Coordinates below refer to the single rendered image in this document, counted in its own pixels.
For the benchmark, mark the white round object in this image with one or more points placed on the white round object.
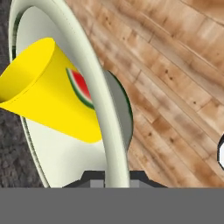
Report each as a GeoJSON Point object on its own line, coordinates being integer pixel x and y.
{"type": "Point", "coordinates": [221, 153]}

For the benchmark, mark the yellow cup with watermelon print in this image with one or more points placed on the yellow cup with watermelon print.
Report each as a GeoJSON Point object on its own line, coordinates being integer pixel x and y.
{"type": "Point", "coordinates": [49, 96]}

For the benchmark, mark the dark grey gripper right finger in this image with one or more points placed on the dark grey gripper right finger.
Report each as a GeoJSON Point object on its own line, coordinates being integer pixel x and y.
{"type": "Point", "coordinates": [139, 178]}

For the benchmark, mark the pale green bowl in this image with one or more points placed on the pale green bowl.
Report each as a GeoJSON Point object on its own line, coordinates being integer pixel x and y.
{"type": "Point", "coordinates": [87, 73]}

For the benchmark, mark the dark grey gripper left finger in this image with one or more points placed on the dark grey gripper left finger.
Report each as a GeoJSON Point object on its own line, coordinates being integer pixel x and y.
{"type": "Point", "coordinates": [93, 177]}

